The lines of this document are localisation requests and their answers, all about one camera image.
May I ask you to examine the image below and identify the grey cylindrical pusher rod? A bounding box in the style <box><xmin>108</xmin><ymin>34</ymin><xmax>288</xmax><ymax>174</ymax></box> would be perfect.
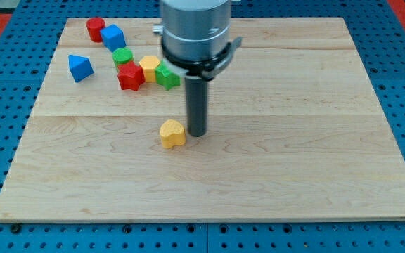
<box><xmin>184</xmin><ymin>77</ymin><xmax>208</xmax><ymax>137</ymax></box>

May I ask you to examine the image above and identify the yellow heart block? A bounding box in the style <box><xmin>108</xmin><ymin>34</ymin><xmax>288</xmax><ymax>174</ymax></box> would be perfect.
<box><xmin>160</xmin><ymin>119</ymin><xmax>186</xmax><ymax>148</ymax></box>

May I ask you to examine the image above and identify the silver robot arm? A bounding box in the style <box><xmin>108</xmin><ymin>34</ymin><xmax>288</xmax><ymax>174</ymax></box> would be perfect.
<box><xmin>160</xmin><ymin>0</ymin><xmax>242</xmax><ymax>137</ymax></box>

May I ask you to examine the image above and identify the green star block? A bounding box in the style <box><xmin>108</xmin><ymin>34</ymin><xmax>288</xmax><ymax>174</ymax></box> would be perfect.
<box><xmin>155</xmin><ymin>61</ymin><xmax>181</xmax><ymax>91</ymax></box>

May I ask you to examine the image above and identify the red star block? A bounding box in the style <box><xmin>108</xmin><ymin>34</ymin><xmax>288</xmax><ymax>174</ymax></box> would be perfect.
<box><xmin>117</xmin><ymin>61</ymin><xmax>145</xmax><ymax>91</ymax></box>

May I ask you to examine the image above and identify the yellow hexagon block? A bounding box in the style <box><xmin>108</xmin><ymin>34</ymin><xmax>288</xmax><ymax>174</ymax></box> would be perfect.
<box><xmin>139</xmin><ymin>56</ymin><xmax>160</xmax><ymax>83</ymax></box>

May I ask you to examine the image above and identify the green cylinder block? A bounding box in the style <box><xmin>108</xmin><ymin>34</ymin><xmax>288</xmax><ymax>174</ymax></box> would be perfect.
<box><xmin>112</xmin><ymin>47</ymin><xmax>134</xmax><ymax>70</ymax></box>

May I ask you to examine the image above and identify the blue cube block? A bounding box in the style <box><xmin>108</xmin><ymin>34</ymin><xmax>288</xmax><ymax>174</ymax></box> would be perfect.
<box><xmin>100</xmin><ymin>24</ymin><xmax>127</xmax><ymax>52</ymax></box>

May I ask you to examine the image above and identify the wooden board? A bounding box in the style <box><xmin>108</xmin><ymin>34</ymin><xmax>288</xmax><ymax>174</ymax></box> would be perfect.
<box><xmin>0</xmin><ymin>18</ymin><xmax>405</xmax><ymax>223</ymax></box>

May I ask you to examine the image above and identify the blue triangle block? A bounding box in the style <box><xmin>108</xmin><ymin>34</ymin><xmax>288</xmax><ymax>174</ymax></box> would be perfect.
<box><xmin>68</xmin><ymin>55</ymin><xmax>94</xmax><ymax>82</ymax></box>

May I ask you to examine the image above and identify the red cylinder block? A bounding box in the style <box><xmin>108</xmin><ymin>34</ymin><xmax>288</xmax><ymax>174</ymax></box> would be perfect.
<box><xmin>86</xmin><ymin>17</ymin><xmax>105</xmax><ymax>43</ymax></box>

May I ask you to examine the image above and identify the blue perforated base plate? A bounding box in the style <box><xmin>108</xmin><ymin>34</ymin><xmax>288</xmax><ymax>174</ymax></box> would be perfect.
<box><xmin>0</xmin><ymin>1</ymin><xmax>405</xmax><ymax>252</ymax></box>

